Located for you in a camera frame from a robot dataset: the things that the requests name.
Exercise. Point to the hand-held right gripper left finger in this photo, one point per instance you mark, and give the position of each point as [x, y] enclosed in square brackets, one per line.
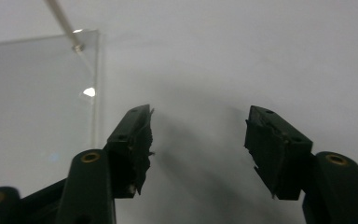
[130, 149]

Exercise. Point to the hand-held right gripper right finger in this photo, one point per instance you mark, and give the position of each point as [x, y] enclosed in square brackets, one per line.
[276, 149]

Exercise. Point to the metal support rod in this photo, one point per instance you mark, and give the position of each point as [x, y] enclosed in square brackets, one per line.
[64, 23]

